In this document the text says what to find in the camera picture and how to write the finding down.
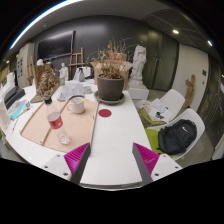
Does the wooden root sculpture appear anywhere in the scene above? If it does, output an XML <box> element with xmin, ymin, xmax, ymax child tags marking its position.
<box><xmin>182</xmin><ymin>74</ymin><xmax>197</xmax><ymax>109</ymax></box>

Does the flat round red coaster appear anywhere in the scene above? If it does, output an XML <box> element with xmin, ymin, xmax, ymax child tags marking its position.
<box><xmin>98</xmin><ymin>108</ymin><xmax>113</xmax><ymax>118</ymax></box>

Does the green seat cushion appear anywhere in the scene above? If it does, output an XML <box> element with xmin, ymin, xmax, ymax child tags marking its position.
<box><xmin>144</xmin><ymin>128</ymin><xmax>174</xmax><ymax>157</ymax></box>

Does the open printed magazine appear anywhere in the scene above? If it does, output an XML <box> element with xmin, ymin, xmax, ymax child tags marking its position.
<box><xmin>56</xmin><ymin>81</ymin><xmax>85</xmax><ymax>102</ymax></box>

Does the white plaster statue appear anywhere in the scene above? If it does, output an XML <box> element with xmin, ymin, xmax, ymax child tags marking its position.
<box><xmin>129</xmin><ymin>44</ymin><xmax>148</xmax><ymax>89</ymax></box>

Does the brown cardboard box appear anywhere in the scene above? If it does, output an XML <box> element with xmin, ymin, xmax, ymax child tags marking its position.
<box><xmin>90</xmin><ymin>59</ymin><xmax>133</xmax><ymax>90</ymax></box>

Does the grey plant saucer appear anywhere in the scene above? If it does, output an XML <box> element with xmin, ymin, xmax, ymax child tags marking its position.
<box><xmin>93</xmin><ymin>90</ymin><xmax>126</xmax><ymax>106</ymax></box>

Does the white poster board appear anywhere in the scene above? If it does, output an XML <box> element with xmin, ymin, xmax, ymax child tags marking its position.
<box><xmin>15</xmin><ymin>43</ymin><xmax>36</xmax><ymax>88</ymax></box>

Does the wooden easel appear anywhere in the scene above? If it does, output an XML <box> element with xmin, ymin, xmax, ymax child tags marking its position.
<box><xmin>68</xmin><ymin>46</ymin><xmax>86</xmax><ymax>80</ymax></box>

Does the black printer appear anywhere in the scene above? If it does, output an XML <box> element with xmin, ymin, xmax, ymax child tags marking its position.
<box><xmin>3</xmin><ymin>85</ymin><xmax>26</xmax><ymax>109</ymax></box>

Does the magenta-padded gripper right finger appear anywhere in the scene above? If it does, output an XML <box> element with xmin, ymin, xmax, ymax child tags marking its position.
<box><xmin>131</xmin><ymin>142</ymin><xmax>184</xmax><ymax>186</ymax></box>

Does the black backpack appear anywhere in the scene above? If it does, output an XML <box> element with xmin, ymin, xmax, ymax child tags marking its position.
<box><xmin>157</xmin><ymin>118</ymin><xmax>198</xmax><ymax>156</ymax></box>

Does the clear red-labelled drink bottle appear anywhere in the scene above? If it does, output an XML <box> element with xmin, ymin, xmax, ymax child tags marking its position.
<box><xmin>44</xmin><ymin>96</ymin><xmax>72</xmax><ymax>146</ymax></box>

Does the grey spray bottle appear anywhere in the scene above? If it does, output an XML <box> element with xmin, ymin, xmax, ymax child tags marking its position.
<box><xmin>77</xmin><ymin>67</ymin><xmax>86</xmax><ymax>83</ymax></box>

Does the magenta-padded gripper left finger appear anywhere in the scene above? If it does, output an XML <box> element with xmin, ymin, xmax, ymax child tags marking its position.
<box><xmin>41</xmin><ymin>142</ymin><xmax>92</xmax><ymax>185</ymax></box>

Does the white statue pedestal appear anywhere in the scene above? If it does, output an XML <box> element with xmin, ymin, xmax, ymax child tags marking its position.
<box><xmin>127</xmin><ymin>86</ymin><xmax>150</xmax><ymax>101</ymax></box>

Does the black wall screen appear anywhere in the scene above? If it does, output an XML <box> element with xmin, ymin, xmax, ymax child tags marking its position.
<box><xmin>36</xmin><ymin>30</ymin><xmax>76</xmax><ymax>62</ymax></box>

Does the white ceramic mug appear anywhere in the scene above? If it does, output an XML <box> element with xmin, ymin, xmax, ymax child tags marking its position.
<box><xmin>66</xmin><ymin>96</ymin><xmax>86</xmax><ymax>115</ymax></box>

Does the stack of papers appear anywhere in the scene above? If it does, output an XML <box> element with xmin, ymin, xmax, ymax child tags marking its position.
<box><xmin>146</xmin><ymin>98</ymin><xmax>174</xmax><ymax>124</ymax></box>

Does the dried plant in grey pot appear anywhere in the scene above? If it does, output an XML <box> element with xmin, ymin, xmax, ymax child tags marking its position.
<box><xmin>88</xmin><ymin>38</ymin><xmax>134</xmax><ymax>102</ymax></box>

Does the blue book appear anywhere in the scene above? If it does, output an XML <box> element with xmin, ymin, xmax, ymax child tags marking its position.
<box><xmin>7</xmin><ymin>99</ymin><xmax>31</xmax><ymax>120</ymax></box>

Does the light wooden drawing board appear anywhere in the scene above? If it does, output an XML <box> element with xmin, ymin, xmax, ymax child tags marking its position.
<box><xmin>19</xmin><ymin>98</ymin><xmax>100</xmax><ymax>154</ymax></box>

